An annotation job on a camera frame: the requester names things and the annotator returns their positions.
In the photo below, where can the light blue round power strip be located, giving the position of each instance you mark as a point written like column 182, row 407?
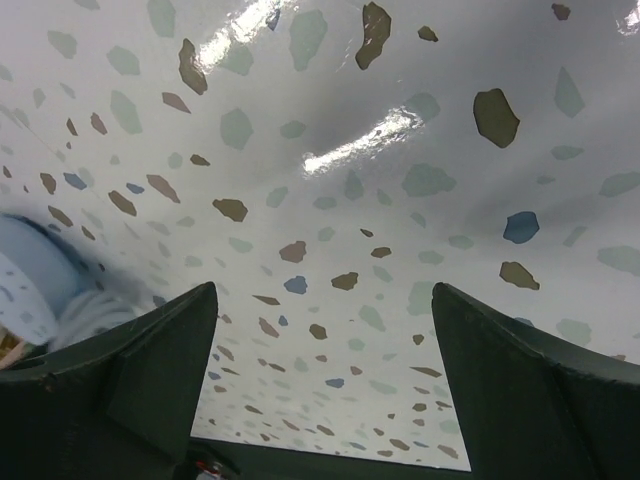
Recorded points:
column 38, row 281

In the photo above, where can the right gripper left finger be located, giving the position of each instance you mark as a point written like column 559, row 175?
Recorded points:
column 119, row 405

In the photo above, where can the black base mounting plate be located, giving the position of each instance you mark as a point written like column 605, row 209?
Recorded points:
column 244, row 461

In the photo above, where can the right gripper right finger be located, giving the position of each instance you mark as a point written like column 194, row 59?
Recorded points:
column 531, row 405

